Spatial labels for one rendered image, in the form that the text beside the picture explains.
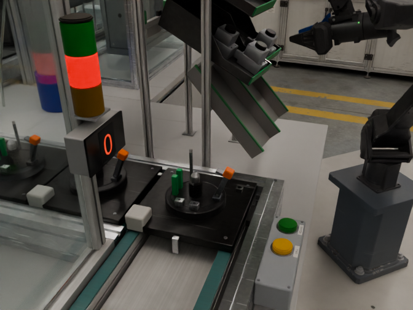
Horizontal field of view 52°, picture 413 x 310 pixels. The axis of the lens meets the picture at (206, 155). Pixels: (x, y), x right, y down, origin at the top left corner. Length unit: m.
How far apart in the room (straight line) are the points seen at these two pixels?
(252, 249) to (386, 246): 0.29
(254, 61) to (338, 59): 3.86
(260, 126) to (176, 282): 0.54
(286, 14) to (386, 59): 1.15
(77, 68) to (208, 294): 0.45
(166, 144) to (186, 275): 0.67
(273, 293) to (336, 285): 0.20
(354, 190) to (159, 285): 0.43
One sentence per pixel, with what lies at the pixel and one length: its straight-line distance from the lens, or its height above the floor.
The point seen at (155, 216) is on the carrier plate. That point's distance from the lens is 0.95.
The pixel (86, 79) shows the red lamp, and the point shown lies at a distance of 0.69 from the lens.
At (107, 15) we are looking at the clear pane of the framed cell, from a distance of 1.92.
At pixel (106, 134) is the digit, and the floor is 1.22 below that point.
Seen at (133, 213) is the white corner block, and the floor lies 0.99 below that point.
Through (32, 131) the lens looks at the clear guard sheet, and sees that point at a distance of 0.68.
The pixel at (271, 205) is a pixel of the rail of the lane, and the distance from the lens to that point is 1.00.
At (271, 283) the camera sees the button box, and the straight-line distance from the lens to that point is 0.82.
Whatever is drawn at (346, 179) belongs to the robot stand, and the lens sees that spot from 0.94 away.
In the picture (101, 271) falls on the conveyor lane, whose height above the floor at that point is 0.95.
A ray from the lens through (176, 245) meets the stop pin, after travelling 0.90.
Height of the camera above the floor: 1.55
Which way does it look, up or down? 30 degrees down
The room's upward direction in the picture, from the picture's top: straight up
